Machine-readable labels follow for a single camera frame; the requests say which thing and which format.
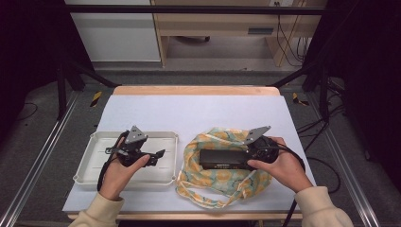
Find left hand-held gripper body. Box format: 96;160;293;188
105;125;149;168

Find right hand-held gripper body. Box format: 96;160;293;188
243;125;280;165

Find long black box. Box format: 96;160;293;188
199;148;253;171

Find orange flower print cloth bag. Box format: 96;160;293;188
175;127;274;210

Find person's right hand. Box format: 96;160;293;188
247;136;312;194

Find person's left hand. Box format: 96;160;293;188
98;153;152;201

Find white plastic tray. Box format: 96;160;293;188
72;131;180;192

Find white table mat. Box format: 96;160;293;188
61;94;317;213

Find yellow black floor tape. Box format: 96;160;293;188
291;92;310;108
89;90;104;109

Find wooden table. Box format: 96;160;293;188
66;84;304;221

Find black metal stand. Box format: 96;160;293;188
267;61;333;123
56;59;121;121

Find white cabinet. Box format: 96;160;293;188
63;0;162;63

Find dark curtain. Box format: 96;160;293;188
0;0;95;144
304;0;401;193

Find light wooden desk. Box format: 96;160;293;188
150;0;329;68

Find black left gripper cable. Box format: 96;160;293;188
96;131;126;192

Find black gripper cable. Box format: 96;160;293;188
96;131;126;192
268;141;342;227

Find black floor cables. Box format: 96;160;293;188
295;77;348;153

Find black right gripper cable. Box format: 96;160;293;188
268;141;342;227

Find aluminium floor rail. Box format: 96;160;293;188
0;90;80;227
305;92;382;227

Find thin black floor cable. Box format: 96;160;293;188
14;101;40;123

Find black hanging cables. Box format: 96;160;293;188
274;1;312;68

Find black horizontal frame bar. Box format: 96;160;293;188
63;4;327;16

